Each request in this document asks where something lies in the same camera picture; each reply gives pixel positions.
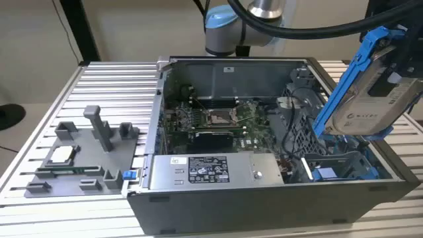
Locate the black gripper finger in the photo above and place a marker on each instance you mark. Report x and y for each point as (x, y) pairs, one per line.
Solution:
(384, 86)

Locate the hard disk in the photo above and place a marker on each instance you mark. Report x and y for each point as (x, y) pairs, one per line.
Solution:
(367, 116)

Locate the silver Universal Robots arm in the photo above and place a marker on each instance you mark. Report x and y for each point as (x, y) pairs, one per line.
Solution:
(228, 37)

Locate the metal disk bay cage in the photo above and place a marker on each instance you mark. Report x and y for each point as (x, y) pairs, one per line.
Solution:
(297, 134)

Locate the blue plastic disk carrier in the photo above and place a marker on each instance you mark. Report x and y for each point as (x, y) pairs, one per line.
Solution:
(325, 173)

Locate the dark grey fan shroud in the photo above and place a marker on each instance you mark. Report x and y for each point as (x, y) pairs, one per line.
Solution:
(246, 81)

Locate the green motherboard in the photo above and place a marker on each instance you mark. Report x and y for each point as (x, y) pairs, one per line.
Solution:
(257, 134)

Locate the CPU socket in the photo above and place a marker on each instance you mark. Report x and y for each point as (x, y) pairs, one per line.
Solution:
(220, 116)

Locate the black graphics card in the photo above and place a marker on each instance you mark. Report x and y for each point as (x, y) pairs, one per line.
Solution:
(210, 142)

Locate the black power supply label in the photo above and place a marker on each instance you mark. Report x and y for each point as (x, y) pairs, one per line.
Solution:
(208, 169)

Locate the open dark grey PC case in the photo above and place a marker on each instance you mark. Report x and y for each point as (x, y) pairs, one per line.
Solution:
(230, 210)

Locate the silver power supply unit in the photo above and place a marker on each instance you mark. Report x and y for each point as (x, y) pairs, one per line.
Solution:
(164, 173)

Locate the blue case latch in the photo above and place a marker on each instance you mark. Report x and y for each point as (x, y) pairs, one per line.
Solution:
(128, 175)

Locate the grey plastic parts rack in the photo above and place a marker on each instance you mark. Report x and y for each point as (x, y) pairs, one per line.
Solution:
(85, 153)

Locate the green RAM stick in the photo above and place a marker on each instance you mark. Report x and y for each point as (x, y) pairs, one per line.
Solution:
(76, 169)

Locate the silver CPU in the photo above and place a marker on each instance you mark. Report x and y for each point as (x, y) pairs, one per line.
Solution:
(61, 153)

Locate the round black stand base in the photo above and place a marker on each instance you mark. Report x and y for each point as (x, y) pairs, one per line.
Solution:
(10, 116)

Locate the black upright frame post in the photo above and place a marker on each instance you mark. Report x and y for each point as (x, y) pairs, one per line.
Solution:
(78, 29)

